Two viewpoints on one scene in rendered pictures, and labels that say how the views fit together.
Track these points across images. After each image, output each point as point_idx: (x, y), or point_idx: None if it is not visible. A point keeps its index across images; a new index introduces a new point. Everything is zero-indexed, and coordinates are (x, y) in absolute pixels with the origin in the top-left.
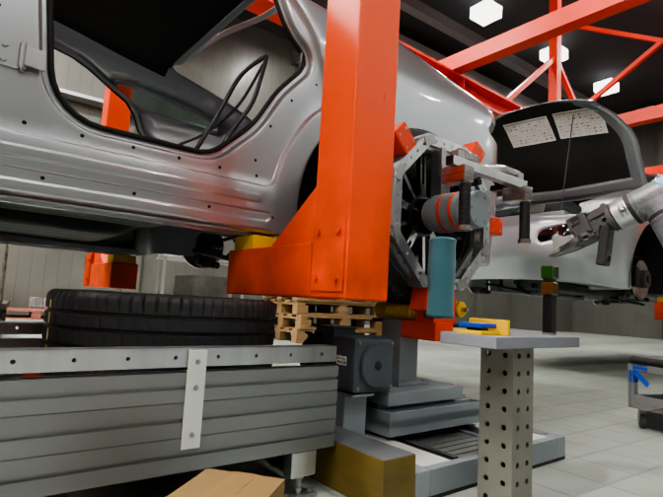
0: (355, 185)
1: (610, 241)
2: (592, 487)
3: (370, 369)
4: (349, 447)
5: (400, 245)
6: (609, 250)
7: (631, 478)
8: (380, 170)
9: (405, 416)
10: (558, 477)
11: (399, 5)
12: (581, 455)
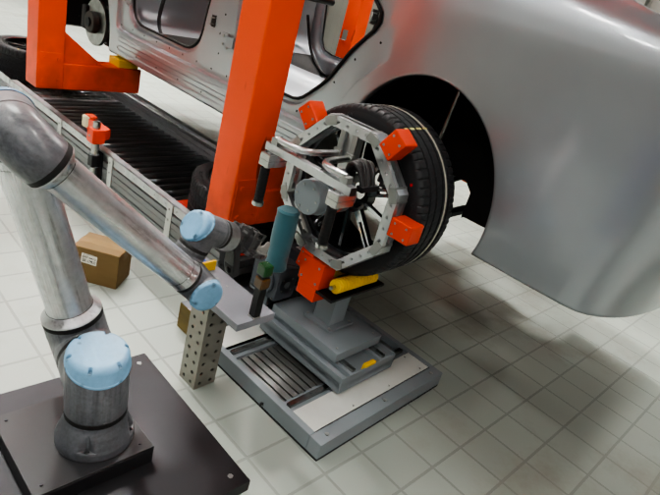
0: (218, 146)
1: (228, 254)
2: (238, 444)
3: (256, 275)
4: None
5: (285, 202)
6: (228, 263)
7: (268, 488)
8: (234, 139)
9: (272, 324)
10: (257, 431)
11: (268, 5)
12: (336, 483)
